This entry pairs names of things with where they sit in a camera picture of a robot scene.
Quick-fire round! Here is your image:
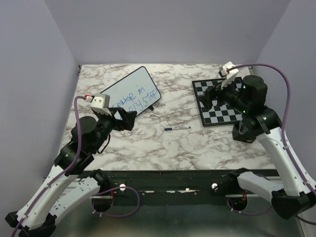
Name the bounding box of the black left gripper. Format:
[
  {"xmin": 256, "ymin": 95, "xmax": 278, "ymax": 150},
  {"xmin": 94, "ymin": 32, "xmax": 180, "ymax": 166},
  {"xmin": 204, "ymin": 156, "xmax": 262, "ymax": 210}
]
[{"xmin": 91, "ymin": 107, "xmax": 138, "ymax": 153}]

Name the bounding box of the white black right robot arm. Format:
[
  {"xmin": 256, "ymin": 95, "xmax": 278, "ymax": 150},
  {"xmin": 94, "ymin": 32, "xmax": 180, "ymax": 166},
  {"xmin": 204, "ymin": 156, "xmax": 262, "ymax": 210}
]
[{"xmin": 197, "ymin": 75, "xmax": 316, "ymax": 220}]

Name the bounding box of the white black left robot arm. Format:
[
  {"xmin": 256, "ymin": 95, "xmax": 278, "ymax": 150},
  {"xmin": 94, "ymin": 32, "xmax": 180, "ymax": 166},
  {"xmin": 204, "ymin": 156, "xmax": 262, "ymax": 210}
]
[{"xmin": 5, "ymin": 108, "xmax": 137, "ymax": 237}]

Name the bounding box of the black framed whiteboard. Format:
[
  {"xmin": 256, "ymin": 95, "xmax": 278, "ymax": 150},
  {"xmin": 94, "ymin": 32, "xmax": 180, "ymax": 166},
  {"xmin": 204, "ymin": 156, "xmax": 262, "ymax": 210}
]
[{"xmin": 101, "ymin": 66, "xmax": 161, "ymax": 115}]

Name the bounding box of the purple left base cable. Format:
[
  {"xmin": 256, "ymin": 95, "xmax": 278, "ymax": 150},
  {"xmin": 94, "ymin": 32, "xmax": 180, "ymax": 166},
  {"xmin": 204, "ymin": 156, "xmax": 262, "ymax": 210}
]
[{"xmin": 91, "ymin": 187, "xmax": 141, "ymax": 218}]

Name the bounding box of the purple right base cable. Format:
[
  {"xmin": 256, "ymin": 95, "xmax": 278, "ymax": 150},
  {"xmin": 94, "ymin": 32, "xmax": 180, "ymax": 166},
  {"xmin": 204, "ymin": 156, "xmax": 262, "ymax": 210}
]
[{"xmin": 227, "ymin": 197, "xmax": 274, "ymax": 216}]

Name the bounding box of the white whiteboard marker pen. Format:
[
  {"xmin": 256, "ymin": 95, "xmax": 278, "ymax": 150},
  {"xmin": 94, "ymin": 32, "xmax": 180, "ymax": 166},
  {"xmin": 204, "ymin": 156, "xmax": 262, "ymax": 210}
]
[{"xmin": 169, "ymin": 126, "xmax": 191, "ymax": 130}]

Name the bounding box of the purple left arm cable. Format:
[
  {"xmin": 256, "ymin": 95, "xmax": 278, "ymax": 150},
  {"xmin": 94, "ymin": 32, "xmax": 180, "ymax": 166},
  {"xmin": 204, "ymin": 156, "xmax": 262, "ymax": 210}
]
[{"xmin": 11, "ymin": 96, "xmax": 86, "ymax": 237}]

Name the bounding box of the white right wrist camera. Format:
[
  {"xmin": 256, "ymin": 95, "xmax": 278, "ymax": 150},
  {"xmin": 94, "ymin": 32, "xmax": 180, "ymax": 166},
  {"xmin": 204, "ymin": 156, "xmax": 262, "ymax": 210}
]
[{"xmin": 219, "ymin": 62, "xmax": 239, "ymax": 90}]

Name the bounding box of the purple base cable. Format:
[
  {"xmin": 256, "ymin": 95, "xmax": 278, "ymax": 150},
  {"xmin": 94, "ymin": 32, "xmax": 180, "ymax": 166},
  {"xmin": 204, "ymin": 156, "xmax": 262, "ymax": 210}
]
[
  {"xmin": 227, "ymin": 197, "xmax": 274, "ymax": 216},
  {"xmin": 91, "ymin": 187, "xmax": 141, "ymax": 218}
]

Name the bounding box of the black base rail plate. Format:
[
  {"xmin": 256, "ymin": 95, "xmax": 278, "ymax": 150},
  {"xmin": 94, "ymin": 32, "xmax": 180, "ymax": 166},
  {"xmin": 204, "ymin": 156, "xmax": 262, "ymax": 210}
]
[{"xmin": 85, "ymin": 169, "xmax": 260, "ymax": 206}]

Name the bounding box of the black grey chessboard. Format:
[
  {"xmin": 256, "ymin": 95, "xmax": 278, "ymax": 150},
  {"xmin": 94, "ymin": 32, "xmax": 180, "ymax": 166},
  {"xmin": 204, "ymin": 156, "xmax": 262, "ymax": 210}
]
[{"xmin": 192, "ymin": 79, "xmax": 241, "ymax": 127}]

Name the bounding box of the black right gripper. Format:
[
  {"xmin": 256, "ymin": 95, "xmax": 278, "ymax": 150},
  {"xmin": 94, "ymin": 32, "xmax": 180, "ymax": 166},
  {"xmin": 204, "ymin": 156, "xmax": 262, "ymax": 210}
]
[{"xmin": 197, "ymin": 75, "xmax": 250, "ymax": 114}]

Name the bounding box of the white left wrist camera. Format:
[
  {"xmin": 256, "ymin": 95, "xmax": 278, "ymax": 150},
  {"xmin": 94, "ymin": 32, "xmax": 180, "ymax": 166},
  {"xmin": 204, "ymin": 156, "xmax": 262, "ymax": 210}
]
[{"xmin": 84, "ymin": 93, "xmax": 112, "ymax": 116}]

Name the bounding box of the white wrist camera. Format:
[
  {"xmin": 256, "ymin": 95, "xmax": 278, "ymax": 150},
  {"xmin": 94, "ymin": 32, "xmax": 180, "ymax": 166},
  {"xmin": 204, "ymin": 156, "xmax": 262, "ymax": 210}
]
[
  {"xmin": 84, "ymin": 93, "xmax": 112, "ymax": 116},
  {"xmin": 219, "ymin": 62, "xmax": 239, "ymax": 90}
]

